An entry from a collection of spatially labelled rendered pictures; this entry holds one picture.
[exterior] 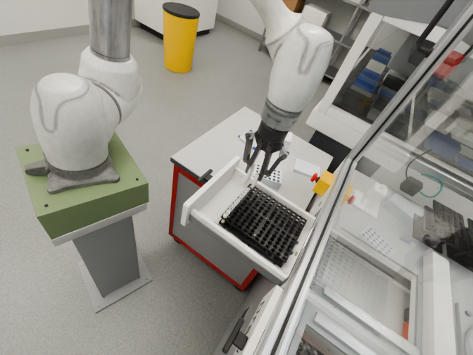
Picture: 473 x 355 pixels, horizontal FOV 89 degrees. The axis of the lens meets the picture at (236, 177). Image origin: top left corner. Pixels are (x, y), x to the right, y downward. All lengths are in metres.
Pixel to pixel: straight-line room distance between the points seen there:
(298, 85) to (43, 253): 1.59
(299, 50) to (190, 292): 1.36
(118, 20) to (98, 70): 0.14
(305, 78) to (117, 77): 0.52
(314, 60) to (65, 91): 0.54
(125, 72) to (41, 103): 0.24
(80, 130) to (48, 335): 1.12
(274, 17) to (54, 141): 0.59
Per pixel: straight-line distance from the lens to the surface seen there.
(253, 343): 0.60
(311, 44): 0.52
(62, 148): 0.74
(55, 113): 0.70
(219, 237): 0.72
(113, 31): 0.79
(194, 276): 1.59
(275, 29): 0.66
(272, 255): 0.74
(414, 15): 1.27
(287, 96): 0.54
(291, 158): 1.23
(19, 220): 1.93
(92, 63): 0.82
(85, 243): 1.03
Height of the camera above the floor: 1.49
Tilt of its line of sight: 46 degrees down
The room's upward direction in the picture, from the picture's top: 20 degrees clockwise
